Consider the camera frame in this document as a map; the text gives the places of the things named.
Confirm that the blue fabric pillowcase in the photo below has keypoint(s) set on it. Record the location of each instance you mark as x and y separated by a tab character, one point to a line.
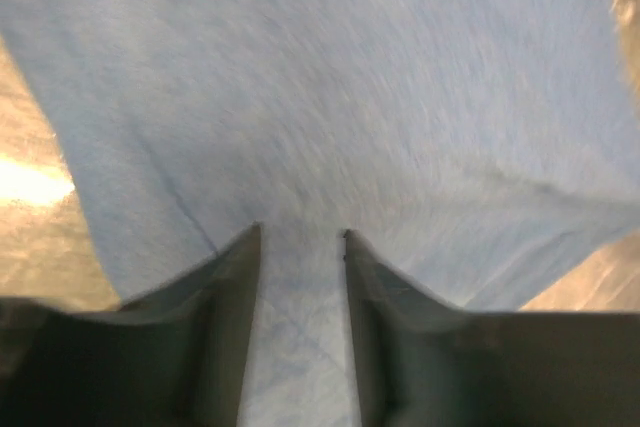
484	147

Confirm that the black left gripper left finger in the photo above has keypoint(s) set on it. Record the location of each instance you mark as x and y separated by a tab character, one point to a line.
174	356

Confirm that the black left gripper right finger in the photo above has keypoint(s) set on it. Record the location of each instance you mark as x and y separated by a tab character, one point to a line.
421	362

